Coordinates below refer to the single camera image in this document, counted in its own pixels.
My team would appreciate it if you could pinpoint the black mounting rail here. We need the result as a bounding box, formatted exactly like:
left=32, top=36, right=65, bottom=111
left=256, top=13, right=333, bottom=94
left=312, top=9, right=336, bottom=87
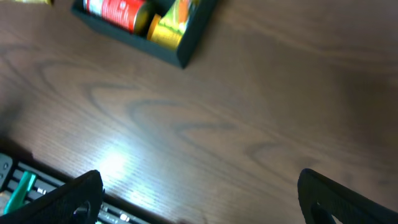
left=1, top=154, right=159, bottom=223

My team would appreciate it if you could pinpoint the green orange snack packet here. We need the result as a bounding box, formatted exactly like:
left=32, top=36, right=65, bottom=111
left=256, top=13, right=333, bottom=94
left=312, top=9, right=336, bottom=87
left=160, top=0, right=200, bottom=34

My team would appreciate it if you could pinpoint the yellow chocolate wafer packet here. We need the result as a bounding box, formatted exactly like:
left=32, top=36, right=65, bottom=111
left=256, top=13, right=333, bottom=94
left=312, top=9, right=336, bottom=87
left=7, top=0, right=53, bottom=5

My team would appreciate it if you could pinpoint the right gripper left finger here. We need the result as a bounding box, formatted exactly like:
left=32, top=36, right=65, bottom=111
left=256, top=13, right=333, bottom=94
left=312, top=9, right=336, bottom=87
left=1, top=170, right=104, bottom=224

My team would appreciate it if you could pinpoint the black open gift box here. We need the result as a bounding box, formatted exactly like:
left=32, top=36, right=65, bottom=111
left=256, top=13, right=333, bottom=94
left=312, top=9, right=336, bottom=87
left=71, top=0, right=218, bottom=68

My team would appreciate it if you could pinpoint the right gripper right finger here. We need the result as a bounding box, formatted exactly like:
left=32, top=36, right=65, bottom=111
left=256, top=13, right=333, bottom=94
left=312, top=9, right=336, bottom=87
left=297, top=169, right=397, bottom=224

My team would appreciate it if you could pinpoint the red soda can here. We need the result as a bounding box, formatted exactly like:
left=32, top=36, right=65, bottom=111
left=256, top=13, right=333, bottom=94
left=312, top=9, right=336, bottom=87
left=83, top=0, right=155, bottom=35

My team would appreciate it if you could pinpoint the small yellow candy packet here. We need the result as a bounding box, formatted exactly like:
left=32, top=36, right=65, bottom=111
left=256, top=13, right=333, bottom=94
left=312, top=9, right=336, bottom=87
left=147, top=14, right=183, bottom=50

